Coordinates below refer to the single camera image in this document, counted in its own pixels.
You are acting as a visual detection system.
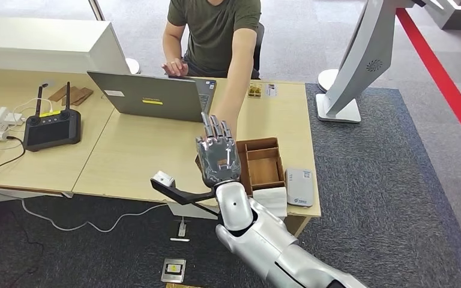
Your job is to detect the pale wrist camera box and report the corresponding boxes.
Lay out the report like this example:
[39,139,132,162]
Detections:
[152,170,176,188]

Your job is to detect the thin white cable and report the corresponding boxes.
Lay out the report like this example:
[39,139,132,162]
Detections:
[13,98,55,116]

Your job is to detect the white paper sheet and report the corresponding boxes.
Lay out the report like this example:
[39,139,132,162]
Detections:
[252,187,288,218]

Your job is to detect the black cable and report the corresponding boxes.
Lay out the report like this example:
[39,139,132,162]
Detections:
[0,136,49,275]

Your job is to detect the grey laptop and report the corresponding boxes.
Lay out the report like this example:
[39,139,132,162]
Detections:
[87,70,218,124]

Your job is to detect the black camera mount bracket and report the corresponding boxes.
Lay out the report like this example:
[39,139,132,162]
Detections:
[150,179,220,218]

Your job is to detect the white charger adapter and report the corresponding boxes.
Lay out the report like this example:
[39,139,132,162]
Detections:
[5,112,26,126]

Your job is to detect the white kiosk stand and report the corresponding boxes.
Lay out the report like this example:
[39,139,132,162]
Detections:
[315,0,438,124]

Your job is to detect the long white cable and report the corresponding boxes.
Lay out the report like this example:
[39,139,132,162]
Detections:
[22,199,170,234]

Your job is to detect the wooden compartment box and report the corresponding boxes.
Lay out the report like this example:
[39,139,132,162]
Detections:
[195,137,286,196]

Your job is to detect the grey metal pole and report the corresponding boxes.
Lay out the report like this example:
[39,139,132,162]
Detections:
[88,0,106,23]

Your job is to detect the black chair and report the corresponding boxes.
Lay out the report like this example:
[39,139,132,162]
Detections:
[253,22,265,78]

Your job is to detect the person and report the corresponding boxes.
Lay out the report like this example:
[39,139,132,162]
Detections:
[161,0,264,139]

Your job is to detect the dark grey carpet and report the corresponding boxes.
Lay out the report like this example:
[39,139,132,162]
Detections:
[0,82,461,288]

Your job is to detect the person's left hand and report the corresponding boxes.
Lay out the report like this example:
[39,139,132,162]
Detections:
[224,113,238,140]

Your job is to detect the white round base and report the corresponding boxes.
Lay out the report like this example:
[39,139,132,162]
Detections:
[125,58,142,76]
[317,69,339,94]

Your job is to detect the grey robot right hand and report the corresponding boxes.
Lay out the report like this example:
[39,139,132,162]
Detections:
[195,112,242,188]

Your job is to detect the white counter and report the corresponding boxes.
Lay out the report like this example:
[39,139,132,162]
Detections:
[0,17,132,76]

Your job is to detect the white floor plug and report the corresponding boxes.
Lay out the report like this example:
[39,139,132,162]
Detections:
[170,216,191,243]

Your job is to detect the white under-desk panel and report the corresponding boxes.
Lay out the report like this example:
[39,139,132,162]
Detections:
[167,202,220,220]

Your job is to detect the silver floor socket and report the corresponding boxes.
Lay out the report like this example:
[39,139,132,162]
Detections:
[160,259,187,284]

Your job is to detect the black remote controller with antennas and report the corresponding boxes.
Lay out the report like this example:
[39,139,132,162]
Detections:
[23,82,83,152]

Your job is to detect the person's right hand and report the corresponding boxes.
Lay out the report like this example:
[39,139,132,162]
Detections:
[161,58,190,77]

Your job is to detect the white card reader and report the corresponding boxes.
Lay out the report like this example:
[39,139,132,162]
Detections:
[285,168,315,208]

